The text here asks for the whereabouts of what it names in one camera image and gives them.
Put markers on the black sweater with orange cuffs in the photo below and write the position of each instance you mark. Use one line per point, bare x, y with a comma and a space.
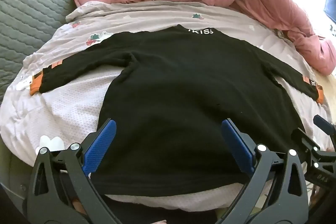
183, 87

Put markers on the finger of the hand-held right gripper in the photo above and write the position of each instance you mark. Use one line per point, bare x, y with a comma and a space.
308, 141
324, 123

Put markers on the strawberry print bed sheet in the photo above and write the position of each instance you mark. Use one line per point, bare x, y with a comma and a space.
78, 103

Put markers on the grey quilted cover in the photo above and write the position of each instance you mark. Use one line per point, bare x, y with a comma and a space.
31, 8

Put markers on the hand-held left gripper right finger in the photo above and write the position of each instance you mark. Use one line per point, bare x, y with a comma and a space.
236, 146

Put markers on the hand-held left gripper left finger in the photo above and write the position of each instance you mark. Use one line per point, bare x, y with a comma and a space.
101, 145

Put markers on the cream fluffy blanket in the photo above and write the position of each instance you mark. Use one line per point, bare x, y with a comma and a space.
328, 90

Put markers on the dark blue object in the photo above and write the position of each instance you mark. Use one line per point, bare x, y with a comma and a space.
330, 5

